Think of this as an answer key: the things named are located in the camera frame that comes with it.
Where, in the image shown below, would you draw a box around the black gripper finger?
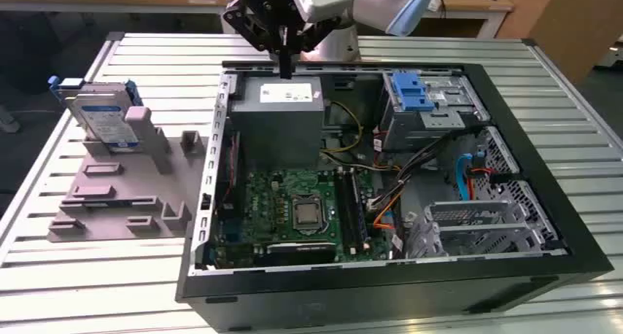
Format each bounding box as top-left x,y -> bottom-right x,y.
221,0 -> 284,53
280,15 -> 343,81

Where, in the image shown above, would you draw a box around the hard disk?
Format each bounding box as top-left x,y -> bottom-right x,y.
48,77 -> 145,155

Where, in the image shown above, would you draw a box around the metal disk bay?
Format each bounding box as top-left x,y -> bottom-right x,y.
403,198 -> 556,258

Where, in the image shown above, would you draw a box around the grey power supply unit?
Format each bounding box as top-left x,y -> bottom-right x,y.
228,74 -> 325,171

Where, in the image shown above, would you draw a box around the blue drive latch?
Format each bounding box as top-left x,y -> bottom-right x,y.
392,72 -> 433,112

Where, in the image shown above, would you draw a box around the metal optical drive cage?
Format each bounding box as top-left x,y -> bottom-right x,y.
379,71 -> 491,152

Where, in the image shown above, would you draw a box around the green motherboard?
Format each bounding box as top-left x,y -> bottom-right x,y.
213,168 -> 405,268

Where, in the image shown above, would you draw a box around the silver CPU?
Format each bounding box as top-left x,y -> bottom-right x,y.
291,201 -> 323,226

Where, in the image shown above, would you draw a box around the black RAM slot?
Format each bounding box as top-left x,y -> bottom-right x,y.
335,168 -> 355,255

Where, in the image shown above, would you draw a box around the black office chair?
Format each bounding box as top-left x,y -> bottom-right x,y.
0,11 -> 98,95

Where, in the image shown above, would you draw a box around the black RAM stick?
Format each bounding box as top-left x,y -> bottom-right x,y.
348,171 -> 369,253

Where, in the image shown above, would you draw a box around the grey parts rack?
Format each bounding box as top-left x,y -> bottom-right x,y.
45,106 -> 210,242

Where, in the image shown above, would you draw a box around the black graphics card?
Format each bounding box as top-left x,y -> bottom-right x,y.
252,241 -> 337,265

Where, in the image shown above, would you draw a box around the grey chair foot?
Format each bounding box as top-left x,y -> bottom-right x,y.
0,104 -> 24,134

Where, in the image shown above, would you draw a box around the wooden cabinet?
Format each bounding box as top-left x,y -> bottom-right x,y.
495,0 -> 623,84

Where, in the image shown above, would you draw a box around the black open PC case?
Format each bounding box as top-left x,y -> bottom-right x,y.
174,60 -> 615,332

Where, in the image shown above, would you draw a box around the white device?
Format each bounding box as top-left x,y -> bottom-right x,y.
596,38 -> 623,72

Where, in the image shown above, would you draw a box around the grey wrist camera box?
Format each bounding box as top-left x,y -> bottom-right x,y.
287,0 -> 356,23

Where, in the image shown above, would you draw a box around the yellow wire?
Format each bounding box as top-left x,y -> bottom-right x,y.
319,99 -> 365,155

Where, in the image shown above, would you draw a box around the black cable bundle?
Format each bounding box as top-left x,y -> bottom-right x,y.
369,133 -> 469,211

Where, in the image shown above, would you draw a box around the blue data wire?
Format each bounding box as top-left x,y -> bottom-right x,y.
455,151 -> 488,203

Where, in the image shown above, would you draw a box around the orange wires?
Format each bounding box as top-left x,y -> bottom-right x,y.
372,198 -> 397,230

